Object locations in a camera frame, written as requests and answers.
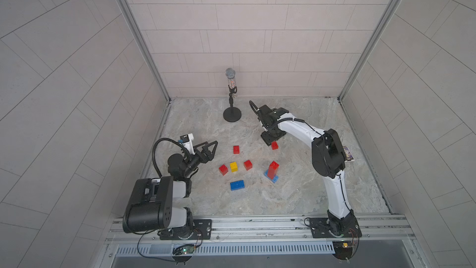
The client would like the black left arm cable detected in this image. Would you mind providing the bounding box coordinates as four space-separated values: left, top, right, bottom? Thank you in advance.
151 138 185 179

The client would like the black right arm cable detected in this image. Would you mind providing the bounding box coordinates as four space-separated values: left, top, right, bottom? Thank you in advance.
248 100 268 120

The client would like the printed card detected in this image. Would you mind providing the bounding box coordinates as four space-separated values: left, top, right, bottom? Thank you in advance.
343 145 355 163

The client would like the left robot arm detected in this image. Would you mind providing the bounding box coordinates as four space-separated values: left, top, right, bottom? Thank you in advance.
122 136 218 235

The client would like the black microphone stand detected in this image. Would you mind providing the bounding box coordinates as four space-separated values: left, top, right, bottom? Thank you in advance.
223 86 242 122

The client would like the dark blue lego brick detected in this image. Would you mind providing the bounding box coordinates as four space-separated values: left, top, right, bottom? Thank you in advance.
230 180 245 191

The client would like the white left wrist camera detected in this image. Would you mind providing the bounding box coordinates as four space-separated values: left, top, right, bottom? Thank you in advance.
179 134 195 155

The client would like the yellow lego brick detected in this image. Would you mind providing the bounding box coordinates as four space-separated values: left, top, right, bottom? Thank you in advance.
230 162 238 172

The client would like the aluminium rail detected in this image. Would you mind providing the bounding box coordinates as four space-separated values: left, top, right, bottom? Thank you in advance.
103 213 417 244

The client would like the glittery silver microphone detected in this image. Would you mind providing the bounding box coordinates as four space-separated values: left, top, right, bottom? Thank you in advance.
225 68 238 95

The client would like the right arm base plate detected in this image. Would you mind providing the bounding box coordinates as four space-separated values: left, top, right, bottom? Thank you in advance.
304 215 362 239

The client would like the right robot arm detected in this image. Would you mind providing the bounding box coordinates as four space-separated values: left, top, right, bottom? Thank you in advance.
249 101 355 236

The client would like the right circuit board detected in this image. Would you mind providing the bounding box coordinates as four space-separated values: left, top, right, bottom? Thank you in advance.
332 241 359 262

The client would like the left green circuit board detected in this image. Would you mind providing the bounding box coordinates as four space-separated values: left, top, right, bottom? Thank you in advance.
172 244 197 263

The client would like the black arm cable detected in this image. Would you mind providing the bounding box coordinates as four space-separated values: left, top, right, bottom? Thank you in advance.
151 138 185 179
248 100 268 120

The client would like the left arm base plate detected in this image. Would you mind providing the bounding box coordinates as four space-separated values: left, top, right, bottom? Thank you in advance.
158 219 213 241

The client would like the light blue lego brick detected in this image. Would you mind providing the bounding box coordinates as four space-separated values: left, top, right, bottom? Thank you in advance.
264 170 279 183

